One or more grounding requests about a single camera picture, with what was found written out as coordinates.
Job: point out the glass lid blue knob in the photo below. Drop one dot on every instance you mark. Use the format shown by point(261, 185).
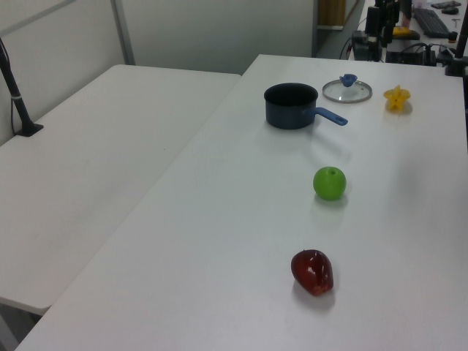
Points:
point(356, 93)

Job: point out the dark blue saucepan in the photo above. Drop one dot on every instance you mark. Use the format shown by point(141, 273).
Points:
point(289, 111)

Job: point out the green apple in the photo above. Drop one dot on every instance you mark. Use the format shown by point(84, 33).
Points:
point(329, 184)

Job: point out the white side table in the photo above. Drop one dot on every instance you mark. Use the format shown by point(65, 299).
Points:
point(91, 164)

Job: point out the yellow star fruit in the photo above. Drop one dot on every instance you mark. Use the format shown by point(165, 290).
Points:
point(396, 98)

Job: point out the wooden panel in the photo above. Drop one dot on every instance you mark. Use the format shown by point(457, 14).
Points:
point(331, 12)

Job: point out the black electronics box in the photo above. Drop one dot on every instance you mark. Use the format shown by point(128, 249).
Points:
point(409, 56)

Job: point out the yellow box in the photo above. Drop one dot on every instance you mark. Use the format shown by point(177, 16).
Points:
point(404, 31)

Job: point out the black keyboard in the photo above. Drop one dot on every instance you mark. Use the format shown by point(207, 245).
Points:
point(431, 22)

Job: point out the grey metal partition post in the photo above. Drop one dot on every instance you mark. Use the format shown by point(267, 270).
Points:
point(122, 33)

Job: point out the black camera pole white band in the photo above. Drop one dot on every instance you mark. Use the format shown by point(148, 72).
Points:
point(18, 106)

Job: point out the black camera stand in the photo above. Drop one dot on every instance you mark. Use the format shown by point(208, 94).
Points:
point(459, 55)

